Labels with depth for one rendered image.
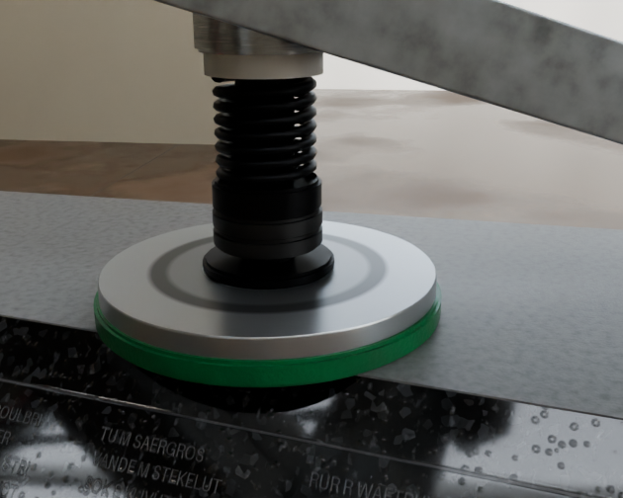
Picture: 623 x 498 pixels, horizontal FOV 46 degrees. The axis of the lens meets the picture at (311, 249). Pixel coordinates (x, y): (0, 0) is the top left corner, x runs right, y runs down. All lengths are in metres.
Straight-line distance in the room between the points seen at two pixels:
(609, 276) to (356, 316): 0.23
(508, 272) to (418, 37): 0.22
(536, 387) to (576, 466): 0.05
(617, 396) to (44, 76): 5.81
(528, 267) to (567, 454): 0.22
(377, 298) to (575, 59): 0.17
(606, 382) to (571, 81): 0.16
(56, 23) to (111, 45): 0.44
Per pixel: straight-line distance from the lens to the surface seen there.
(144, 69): 5.73
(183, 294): 0.44
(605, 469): 0.38
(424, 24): 0.40
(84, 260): 0.59
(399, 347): 0.41
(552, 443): 0.38
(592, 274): 0.57
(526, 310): 0.49
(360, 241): 0.52
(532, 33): 0.41
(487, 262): 0.57
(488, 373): 0.41
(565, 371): 0.42
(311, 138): 0.44
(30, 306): 0.52
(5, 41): 6.19
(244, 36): 0.41
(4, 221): 0.72
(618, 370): 0.43
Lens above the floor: 1.05
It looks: 19 degrees down
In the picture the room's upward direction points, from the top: straight up
